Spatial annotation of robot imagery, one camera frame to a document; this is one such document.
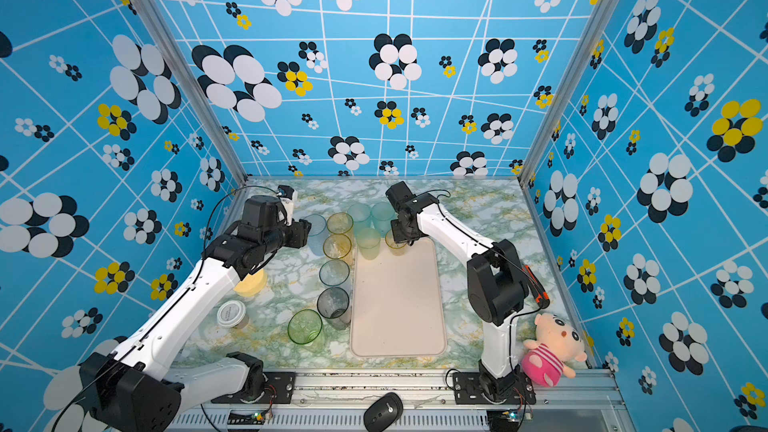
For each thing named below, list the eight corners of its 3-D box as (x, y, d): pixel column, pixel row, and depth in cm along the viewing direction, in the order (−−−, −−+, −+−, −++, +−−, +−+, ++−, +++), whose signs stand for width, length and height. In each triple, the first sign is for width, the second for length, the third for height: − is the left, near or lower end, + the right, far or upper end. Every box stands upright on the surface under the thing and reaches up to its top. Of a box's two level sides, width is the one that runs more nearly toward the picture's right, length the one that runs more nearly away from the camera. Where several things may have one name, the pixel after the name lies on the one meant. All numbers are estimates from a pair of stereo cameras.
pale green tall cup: (357, 259, 98) (355, 247, 92) (360, 233, 104) (358, 220, 98) (379, 259, 98) (378, 247, 92) (380, 232, 104) (379, 220, 98)
